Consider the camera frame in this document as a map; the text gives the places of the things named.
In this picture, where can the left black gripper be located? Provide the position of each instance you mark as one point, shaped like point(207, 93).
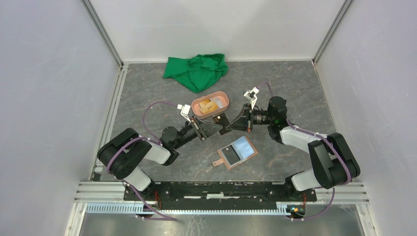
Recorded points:
point(205, 129)

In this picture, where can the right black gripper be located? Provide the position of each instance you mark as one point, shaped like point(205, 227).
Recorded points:
point(240, 122)

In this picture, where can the pink oval tray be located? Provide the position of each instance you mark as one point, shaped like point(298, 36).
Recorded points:
point(223, 97)

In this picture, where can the black card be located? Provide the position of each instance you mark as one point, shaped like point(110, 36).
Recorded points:
point(222, 120)
point(230, 155)

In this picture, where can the brown leather card holder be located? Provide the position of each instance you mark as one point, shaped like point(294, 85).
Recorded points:
point(243, 147)

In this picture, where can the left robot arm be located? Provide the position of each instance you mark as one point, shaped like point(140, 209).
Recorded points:
point(122, 155)

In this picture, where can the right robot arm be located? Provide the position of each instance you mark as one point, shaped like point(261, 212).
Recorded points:
point(332, 160)

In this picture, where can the gold card in tray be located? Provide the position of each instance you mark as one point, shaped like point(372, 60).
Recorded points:
point(207, 106)

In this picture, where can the silver card in tray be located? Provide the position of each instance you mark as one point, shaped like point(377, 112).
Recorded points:
point(217, 102)

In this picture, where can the green cloth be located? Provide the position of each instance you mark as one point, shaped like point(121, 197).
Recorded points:
point(197, 73)

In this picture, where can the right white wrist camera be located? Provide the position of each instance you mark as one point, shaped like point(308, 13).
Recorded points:
point(251, 95)

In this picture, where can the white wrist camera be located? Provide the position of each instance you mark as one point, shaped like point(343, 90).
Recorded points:
point(251, 95)
point(184, 111)

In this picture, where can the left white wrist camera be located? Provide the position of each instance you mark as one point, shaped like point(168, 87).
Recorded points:
point(184, 111)

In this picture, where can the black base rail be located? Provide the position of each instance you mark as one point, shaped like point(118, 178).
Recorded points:
point(227, 195)

